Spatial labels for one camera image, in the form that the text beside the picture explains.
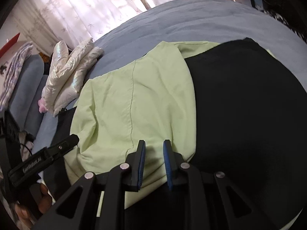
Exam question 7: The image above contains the green and black hooded jacket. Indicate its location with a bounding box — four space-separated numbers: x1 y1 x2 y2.
42 38 306 229

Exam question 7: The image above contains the left hand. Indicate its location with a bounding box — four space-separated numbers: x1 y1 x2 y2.
15 183 53 229

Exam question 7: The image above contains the pink white cat plush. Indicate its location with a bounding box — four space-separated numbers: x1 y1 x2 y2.
37 98 47 113

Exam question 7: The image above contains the folded blue grey duvet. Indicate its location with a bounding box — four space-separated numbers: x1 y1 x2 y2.
8 55 47 136

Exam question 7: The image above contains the floral purple folded blanket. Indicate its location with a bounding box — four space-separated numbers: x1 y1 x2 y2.
1 41 33 111

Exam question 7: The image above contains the white puffer jacket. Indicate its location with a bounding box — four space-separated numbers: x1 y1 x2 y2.
41 38 104 116

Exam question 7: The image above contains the white floral curtain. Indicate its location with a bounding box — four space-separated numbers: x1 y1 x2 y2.
11 0 172 54

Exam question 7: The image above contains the blue fleece bed blanket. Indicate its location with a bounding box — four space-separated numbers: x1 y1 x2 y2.
34 0 306 166

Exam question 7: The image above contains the white cardboard box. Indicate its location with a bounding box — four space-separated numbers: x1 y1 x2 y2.
235 0 264 12

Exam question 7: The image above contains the black zebra pattern bag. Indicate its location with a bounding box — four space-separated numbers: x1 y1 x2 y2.
264 4 306 43

